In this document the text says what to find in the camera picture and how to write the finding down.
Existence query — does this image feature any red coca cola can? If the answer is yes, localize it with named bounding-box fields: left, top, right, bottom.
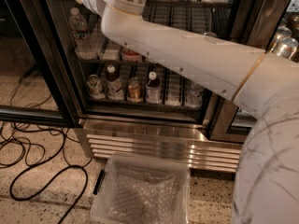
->
left=121, top=48, right=142, bottom=62

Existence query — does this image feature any green white can bottom shelf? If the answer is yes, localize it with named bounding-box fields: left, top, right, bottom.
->
left=87, top=75, right=105, bottom=100

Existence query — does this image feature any dark tea bottle white cap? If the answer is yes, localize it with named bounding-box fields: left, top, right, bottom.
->
left=146, top=72, right=162, bottom=104

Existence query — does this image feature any clear plastic bin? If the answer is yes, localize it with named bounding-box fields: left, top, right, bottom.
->
left=91, top=153, right=190, bottom=224

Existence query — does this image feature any silver can compartment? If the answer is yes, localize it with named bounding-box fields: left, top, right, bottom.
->
left=273, top=37, right=299, bottom=60
left=269, top=26, right=292, bottom=50

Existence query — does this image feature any small clear water bottle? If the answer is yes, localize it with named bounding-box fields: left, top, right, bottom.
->
left=185, top=82, right=205, bottom=108

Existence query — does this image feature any bubble wrap sheet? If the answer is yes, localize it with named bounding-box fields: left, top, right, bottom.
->
left=107, top=168, right=178, bottom=224

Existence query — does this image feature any open glass fridge door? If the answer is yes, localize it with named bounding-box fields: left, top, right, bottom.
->
left=0, top=0, right=78, bottom=128

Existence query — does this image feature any green soda can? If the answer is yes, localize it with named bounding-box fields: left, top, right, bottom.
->
left=204, top=32, right=218, bottom=38

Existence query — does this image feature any stainless steel fridge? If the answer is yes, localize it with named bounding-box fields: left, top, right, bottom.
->
left=12, top=0, right=299, bottom=174

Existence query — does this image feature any closed glass fridge door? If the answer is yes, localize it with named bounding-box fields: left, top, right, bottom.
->
left=208, top=0, right=292, bottom=143

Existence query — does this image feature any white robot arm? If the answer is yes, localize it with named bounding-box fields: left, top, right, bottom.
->
left=76, top=0, right=299, bottom=224

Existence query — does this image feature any clear water bottle middle shelf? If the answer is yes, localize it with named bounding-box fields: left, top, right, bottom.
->
left=69, top=7, right=93, bottom=52

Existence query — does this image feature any brown tea bottle white cap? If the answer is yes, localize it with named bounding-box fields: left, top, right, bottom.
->
left=106, top=64, right=124, bottom=101

